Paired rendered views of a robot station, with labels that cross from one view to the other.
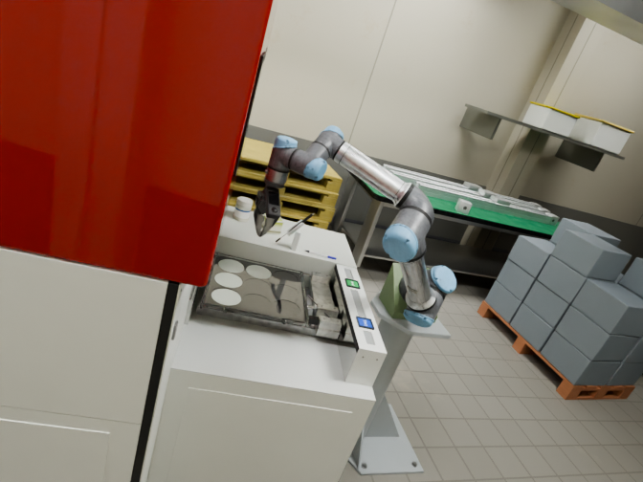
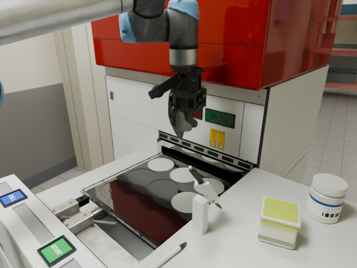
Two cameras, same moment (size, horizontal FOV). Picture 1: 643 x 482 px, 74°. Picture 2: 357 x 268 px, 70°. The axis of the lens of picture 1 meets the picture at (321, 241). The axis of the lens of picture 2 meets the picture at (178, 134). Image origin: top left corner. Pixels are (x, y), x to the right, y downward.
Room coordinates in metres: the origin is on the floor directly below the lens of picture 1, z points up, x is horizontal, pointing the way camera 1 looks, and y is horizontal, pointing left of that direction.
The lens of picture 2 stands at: (1.96, -0.19, 1.38)
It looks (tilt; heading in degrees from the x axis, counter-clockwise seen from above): 23 degrees down; 145
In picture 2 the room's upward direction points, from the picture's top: straight up
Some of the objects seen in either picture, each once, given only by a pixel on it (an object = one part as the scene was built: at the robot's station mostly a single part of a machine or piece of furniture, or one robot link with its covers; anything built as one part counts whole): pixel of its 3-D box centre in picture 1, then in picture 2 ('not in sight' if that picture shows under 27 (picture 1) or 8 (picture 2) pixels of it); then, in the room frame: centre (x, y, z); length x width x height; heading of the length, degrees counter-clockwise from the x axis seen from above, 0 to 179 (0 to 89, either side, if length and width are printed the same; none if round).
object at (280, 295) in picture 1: (257, 286); (162, 188); (1.36, 0.17, 0.90); 0.34 x 0.34 x 0.01; 13
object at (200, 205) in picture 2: (293, 233); (205, 201); (1.63, 0.12, 1.03); 0.06 x 0.04 x 0.13; 103
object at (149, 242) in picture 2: (304, 296); (116, 217); (1.40, -0.01, 0.90); 0.38 x 0.01 x 0.01; 13
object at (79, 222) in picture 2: (326, 310); (77, 223); (1.36, -0.10, 0.89); 0.08 x 0.03 x 0.03; 103
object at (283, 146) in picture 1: (283, 154); (182, 25); (1.41, 0.21, 1.39); 0.09 x 0.08 x 0.11; 72
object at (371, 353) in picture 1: (351, 317); (38, 244); (1.38, -0.20, 0.89); 0.55 x 0.09 x 0.14; 13
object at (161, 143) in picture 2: (199, 276); (197, 164); (1.30, 0.37, 0.89); 0.44 x 0.02 x 0.10; 13
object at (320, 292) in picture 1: (322, 305); (94, 246); (1.44, -0.08, 0.87); 0.36 x 0.08 x 0.03; 13
